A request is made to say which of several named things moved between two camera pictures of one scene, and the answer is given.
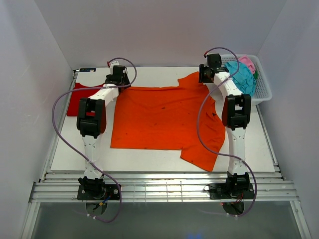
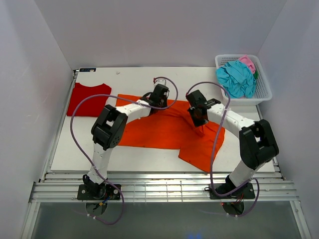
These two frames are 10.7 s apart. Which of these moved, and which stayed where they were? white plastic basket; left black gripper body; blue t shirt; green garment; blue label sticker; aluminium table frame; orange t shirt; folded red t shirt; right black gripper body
Moved: orange t shirt; right black gripper body; left black gripper body
Stayed: white plastic basket; folded red t shirt; green garment; blue t shirt; blue label sticker; aluminium table frame
